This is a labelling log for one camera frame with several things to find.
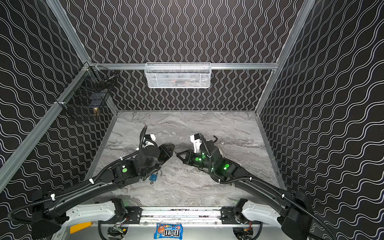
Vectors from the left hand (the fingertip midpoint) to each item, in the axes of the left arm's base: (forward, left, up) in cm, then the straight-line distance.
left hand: (178, 147), depth 68 cm
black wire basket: (+42, +63, +2) cm, 76 cm away
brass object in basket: (+21, +48, +3) cm, 53 cm away
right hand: (-2, +1, -4) cm, 4 cm away
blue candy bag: (-28, +4, -26) cm, 39 cm away
